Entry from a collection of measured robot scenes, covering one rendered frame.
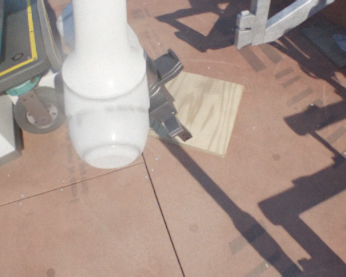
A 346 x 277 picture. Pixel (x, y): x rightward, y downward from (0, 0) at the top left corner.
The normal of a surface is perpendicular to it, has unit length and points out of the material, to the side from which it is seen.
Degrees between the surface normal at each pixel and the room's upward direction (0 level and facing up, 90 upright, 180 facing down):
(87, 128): 39
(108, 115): 16
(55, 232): 0
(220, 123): 0
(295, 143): 0
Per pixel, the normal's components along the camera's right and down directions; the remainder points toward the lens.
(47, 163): -0.05, -0.56
